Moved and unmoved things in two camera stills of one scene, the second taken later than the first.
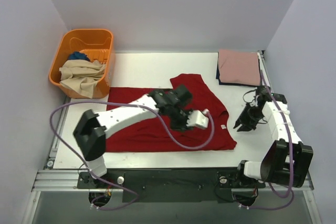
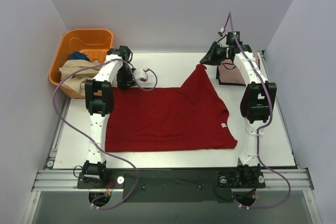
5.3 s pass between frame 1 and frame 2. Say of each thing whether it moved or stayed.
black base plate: stayed
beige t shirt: stayed
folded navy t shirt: stayed
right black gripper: moved
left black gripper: moved
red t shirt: stayed
